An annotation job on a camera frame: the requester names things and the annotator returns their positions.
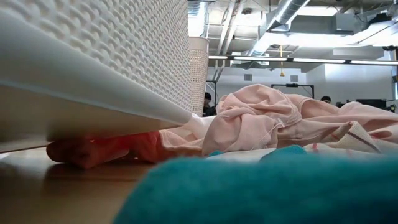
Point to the pale pink garment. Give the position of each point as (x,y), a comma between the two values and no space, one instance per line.
(258,112)

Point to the grey ceiling unit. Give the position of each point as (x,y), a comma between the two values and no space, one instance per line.
(348,23)

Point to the black metal stand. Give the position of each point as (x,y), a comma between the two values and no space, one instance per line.
(292,85)

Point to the teal garment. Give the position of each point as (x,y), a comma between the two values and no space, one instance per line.
(248,193)

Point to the black ceiling light rail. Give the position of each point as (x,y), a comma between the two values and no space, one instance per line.
(317,60)

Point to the silver ventilation duct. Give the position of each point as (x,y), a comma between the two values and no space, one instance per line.
(287,12)

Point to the coral red garment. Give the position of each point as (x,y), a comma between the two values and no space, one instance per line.
(93,151)

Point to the grey wall vent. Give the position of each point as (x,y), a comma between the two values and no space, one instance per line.
(294,77)
(247,77)

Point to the white perforated plastic bin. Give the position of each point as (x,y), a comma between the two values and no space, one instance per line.
(93,46)
(199,77)

